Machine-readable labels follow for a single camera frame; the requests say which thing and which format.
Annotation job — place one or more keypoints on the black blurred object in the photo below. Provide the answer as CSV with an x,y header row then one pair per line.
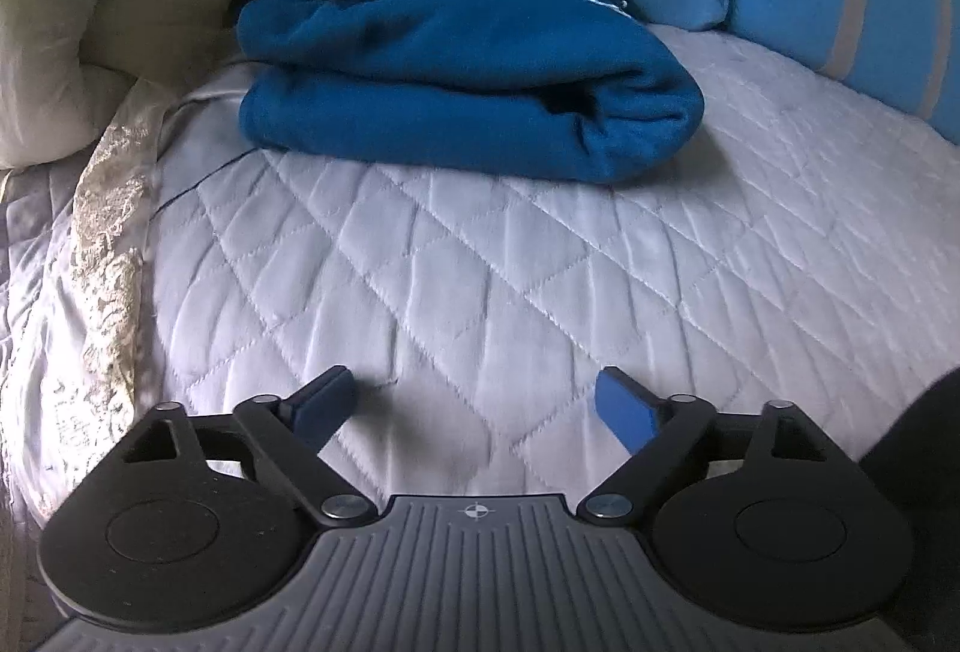
x,y
930,472

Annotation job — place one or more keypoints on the grey quilted bedspread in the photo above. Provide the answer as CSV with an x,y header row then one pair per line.
x,y
487,262

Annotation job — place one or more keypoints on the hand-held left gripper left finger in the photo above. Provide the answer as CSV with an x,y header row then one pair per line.
x,y
326,401

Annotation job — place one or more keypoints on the dark blue sweatshirt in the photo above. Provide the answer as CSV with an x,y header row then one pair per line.
x,y
450,97

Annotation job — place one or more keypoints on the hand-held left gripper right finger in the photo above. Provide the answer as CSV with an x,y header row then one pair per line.
x,y
626,408

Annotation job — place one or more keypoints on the beige quilted duvet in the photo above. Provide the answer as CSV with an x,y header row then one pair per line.
x,y
150,7

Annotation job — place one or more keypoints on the lace trimmed satin sheet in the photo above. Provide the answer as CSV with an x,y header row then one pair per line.
x,y
105,232

